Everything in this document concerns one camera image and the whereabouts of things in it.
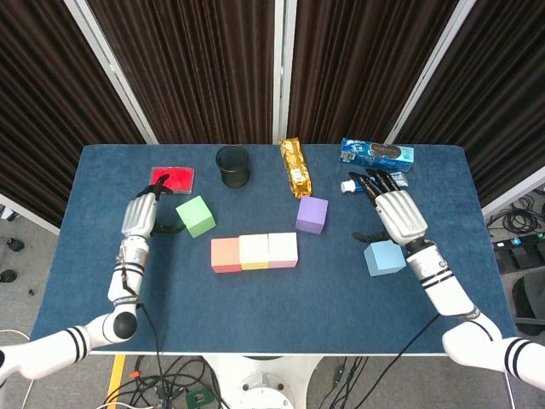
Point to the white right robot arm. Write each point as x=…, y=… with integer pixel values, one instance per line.
x=443, y=289

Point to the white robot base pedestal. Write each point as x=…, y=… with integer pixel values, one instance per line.
x=225, y=375

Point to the blue table cloth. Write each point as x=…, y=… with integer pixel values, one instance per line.
x=272, y=311

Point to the purple foam cube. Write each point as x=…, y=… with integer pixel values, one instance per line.
x=312, y=215

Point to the small black floor object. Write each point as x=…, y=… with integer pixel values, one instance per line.
x=7, y=276
x=15, y=245

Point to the dark pleated partition panel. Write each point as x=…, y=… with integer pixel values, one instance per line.
x=502, y=85
x=362, y=64
x=191, y=64
x=42, y=106

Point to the green circuit board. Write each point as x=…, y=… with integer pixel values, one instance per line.
x=198, y=398

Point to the light blue foam cube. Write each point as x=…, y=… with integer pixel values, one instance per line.
x=383, y=260

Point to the green foam cube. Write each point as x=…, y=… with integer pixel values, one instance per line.
x=196, y=217

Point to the black mesh pen holder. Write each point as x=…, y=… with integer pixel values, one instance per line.
x=232, y=170

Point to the white blue toothpaste tube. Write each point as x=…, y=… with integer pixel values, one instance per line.
x=347, y=186

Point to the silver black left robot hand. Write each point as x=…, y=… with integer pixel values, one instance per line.
x=138, y=215

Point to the red foam cube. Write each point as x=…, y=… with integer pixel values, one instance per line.
x=225, y=253

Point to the red ink pad case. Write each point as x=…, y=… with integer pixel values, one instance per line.
x=181, y=179

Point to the pink foam cube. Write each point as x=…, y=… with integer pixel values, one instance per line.
x=283, y=249

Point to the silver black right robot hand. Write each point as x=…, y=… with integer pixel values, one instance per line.
x=400, y=217

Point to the yellow foam cube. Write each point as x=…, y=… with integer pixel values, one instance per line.
x=254, y=251

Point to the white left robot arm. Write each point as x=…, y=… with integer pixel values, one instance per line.
x=127, y=277

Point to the blue cookie box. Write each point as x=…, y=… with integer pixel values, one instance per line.
x=362, y=153

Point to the small orange floor object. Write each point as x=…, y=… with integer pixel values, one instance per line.
x=135, y=375

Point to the gold foil snack packet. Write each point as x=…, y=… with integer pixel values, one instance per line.
x=296, y=170

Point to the yellow floor tape strip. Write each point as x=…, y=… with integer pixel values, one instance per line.
x=114, y=383

